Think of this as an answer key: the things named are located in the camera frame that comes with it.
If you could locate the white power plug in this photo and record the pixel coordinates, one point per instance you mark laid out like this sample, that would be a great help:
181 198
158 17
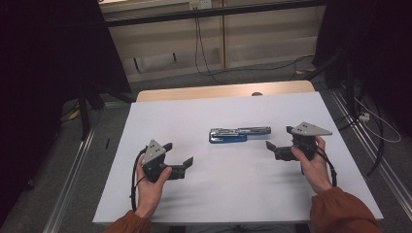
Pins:
364 116

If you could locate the person's left hand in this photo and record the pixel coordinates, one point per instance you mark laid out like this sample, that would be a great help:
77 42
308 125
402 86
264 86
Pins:
150 194

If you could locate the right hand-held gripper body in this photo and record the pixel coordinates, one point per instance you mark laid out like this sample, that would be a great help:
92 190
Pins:
307 129

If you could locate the aluminium floor rail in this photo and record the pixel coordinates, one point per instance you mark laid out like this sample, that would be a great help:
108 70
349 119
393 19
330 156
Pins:
69 184
372 152

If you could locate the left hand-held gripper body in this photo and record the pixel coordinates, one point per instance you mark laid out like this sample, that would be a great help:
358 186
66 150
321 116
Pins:
154 152

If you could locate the blue stapler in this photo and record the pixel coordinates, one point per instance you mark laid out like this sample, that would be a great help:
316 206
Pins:
226 139

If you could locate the light wooden table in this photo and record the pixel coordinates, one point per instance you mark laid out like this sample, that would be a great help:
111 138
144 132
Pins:
194 92

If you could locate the black metal rail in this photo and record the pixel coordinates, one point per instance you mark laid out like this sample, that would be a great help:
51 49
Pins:
210 13

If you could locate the white table cover sheet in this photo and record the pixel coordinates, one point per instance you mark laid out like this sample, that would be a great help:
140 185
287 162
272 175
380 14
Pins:
226 194

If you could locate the black curtain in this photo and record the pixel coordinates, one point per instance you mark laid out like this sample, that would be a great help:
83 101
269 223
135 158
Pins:
39 64
382 48

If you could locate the person's right hand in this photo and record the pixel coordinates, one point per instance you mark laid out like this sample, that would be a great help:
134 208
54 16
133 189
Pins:
315 174

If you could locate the white wall socket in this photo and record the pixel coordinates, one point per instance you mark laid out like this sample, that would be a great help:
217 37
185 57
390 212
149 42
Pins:
200 4

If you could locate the small black floor object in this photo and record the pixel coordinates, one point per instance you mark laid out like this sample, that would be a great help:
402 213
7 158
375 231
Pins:
107 143

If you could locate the black metal stand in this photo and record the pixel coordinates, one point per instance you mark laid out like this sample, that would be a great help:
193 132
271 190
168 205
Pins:
350 90
85 116

